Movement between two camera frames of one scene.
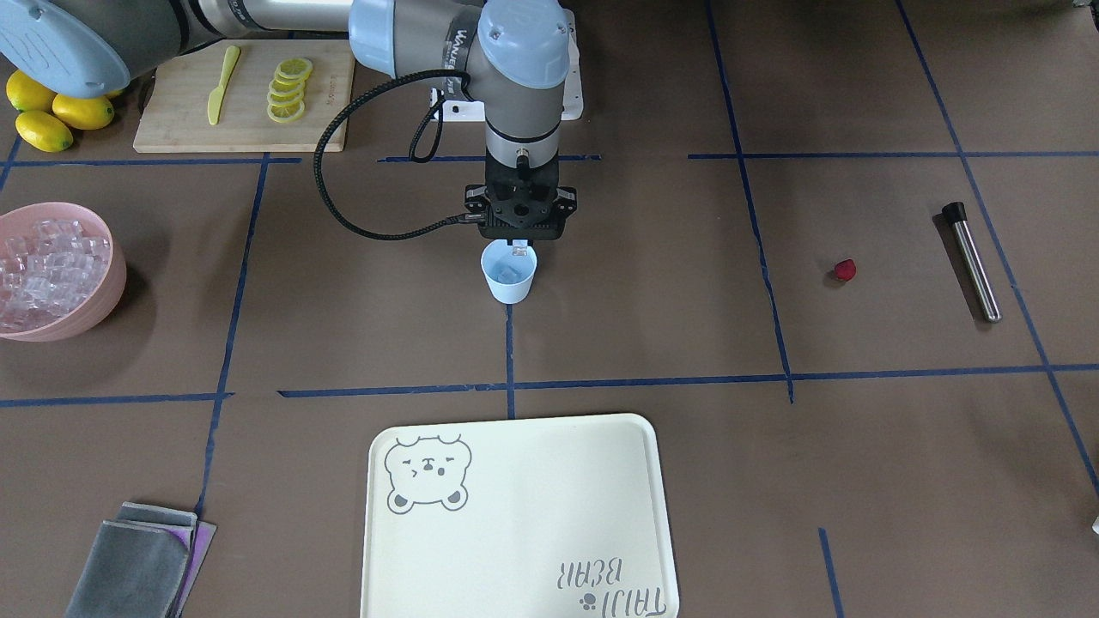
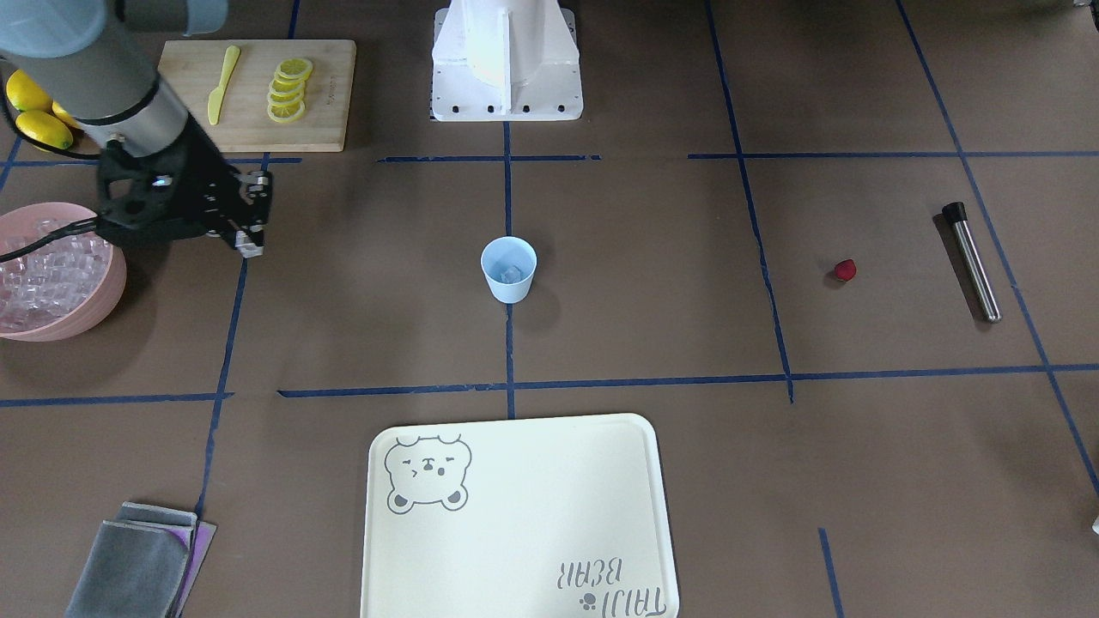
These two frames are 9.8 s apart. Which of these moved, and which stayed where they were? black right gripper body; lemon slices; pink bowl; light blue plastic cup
Moved: black right gripper body
Stayed: light blue plastic cup; lemon slices; pink bowl
